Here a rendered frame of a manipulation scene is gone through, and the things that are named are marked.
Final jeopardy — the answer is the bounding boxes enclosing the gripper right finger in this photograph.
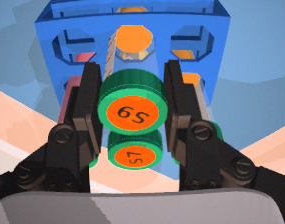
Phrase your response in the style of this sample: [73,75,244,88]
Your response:
[163,60,285,223]

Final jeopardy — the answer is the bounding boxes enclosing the blue flat mat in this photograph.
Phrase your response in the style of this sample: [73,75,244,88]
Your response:
[0,0,285,181]

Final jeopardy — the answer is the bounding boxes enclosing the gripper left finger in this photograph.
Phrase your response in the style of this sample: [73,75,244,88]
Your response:
[0,62,103,200]

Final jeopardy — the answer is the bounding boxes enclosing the blue tube rack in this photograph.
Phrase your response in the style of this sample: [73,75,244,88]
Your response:
[34,0,231,105]

